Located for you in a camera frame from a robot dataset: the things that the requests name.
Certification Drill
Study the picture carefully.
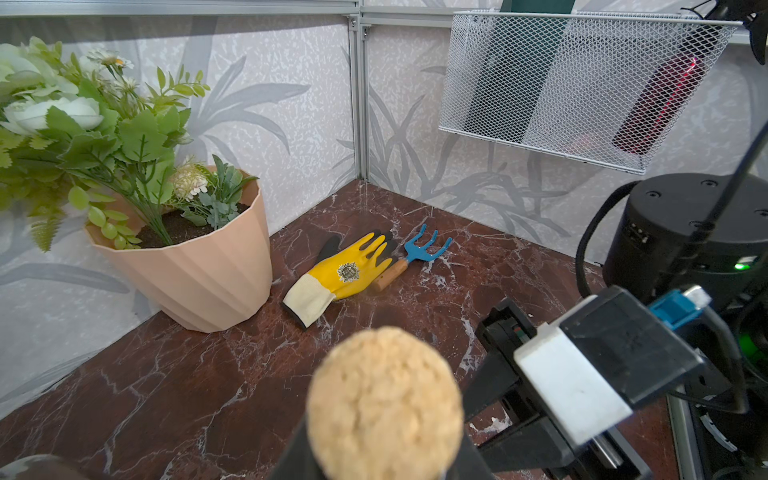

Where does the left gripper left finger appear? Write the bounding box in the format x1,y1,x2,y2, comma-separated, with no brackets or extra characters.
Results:
268,417,326,480

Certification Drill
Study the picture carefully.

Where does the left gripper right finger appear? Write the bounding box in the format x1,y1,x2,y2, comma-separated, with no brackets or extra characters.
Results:
446,449,495,480

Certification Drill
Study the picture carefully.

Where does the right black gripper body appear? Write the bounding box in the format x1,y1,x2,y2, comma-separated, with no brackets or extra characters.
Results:
463,298,652,479

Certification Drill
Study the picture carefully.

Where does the tall slim glass bottle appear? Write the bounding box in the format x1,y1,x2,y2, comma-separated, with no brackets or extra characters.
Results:
306,326,465,479

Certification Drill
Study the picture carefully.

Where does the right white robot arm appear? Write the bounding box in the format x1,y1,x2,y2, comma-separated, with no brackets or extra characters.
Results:
464,174,767,479

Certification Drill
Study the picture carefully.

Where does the yellow gardening glove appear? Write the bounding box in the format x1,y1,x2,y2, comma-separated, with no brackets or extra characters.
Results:
282,230,392,328

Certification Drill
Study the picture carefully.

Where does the pink flower pot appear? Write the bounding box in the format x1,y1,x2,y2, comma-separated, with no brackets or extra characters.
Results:
85,180,273,333

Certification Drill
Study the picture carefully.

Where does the blue hand rake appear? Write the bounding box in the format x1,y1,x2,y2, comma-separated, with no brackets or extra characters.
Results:
371,224,453,292

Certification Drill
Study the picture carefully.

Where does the dark green card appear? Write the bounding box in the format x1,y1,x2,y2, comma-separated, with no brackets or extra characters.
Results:
465,1,574,143

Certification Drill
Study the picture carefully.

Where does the green artificial plant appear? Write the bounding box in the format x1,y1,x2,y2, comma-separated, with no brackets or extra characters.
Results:
1,37,256,251

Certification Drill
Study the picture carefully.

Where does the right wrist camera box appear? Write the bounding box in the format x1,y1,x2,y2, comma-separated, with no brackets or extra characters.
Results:
514,286,704,446

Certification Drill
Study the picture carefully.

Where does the white mesh wall basket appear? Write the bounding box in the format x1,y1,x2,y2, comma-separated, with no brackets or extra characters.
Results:
439,10,738,175

